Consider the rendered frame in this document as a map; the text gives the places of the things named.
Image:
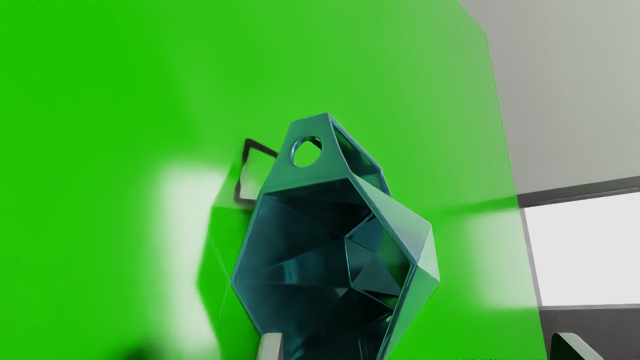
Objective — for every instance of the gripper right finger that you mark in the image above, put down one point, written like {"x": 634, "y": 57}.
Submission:
{"x": 569, "y": 349}

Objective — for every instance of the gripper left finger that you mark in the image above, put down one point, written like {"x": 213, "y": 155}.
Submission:
{"x": 271, "y": 348}

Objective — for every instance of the teal faceted mug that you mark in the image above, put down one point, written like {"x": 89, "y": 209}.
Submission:
{"x": 310, "y": 240}

